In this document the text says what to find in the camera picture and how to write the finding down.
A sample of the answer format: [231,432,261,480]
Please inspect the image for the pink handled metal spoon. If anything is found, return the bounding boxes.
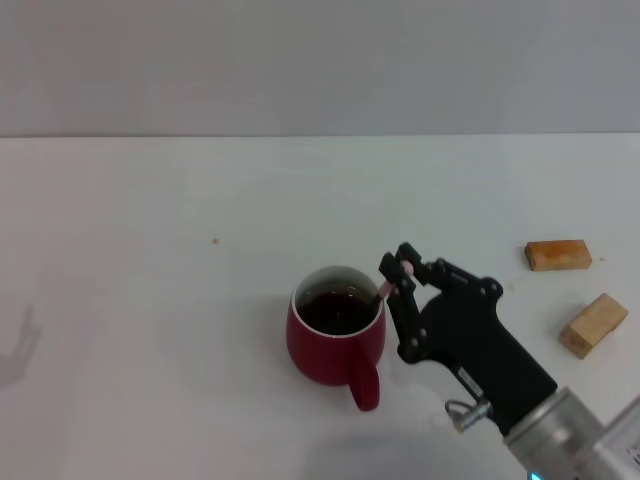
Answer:
[370,259,414,304]

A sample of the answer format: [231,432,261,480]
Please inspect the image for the light wooden block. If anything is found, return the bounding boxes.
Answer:
[558,293,630,360]

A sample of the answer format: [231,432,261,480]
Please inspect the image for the silver vented box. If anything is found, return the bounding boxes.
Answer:
[605,394,640,469]

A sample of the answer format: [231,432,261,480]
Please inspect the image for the red ceramic cup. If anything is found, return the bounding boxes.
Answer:
[285,264,387,413]

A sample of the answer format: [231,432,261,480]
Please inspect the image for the silver cable connector plug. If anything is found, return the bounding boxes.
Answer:
[444,398,494,431]

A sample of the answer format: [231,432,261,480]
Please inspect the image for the dark orange wooden block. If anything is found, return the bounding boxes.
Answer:
[524,239,593,273]

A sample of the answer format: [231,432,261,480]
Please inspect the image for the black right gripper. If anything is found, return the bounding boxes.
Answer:
[378,242,559,436]

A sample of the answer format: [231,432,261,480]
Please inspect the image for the dark coffee liquid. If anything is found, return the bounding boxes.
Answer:
[295,288,377,336]

